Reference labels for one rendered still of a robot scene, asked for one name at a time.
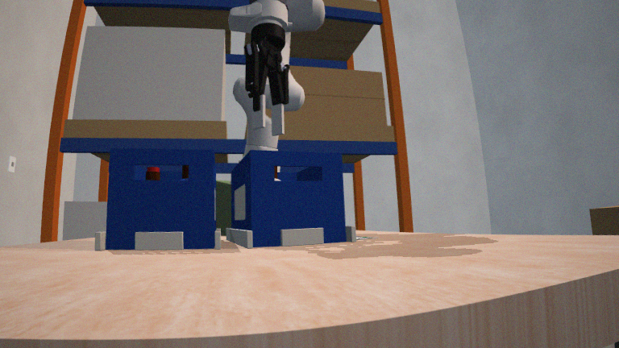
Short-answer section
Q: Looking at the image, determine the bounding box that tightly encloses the blue bottle crate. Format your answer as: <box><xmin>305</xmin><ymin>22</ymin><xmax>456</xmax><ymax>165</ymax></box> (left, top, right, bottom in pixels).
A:
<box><xmin>231</xmin><ymin>150</ymin><xmax>347</xmax><ymax>247</ymax></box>
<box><xmin>106</xmin><ymin>148</ymin><xmax>216</xmax><ymax>250</ymax></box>

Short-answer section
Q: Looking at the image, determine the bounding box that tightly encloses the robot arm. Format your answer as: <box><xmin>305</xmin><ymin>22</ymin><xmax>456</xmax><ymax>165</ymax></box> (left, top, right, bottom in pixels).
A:
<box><xmin>229</xmin><ymin>0</ymin><xmax>325</xmax><ymax>157</ymax></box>

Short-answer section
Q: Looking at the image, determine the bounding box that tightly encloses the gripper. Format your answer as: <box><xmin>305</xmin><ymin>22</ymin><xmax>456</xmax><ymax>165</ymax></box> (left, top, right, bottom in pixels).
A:
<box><xmin>244</xmin><ymin>23</ymin><xmax>289</xmax><ymax>136</ymax></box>

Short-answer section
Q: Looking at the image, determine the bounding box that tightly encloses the red bottle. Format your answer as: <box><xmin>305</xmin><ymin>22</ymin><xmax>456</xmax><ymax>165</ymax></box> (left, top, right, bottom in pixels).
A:
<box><xmin>146</xmin><ymin>167</ymin><xmax>160</xmax><ymax>180</ymax></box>

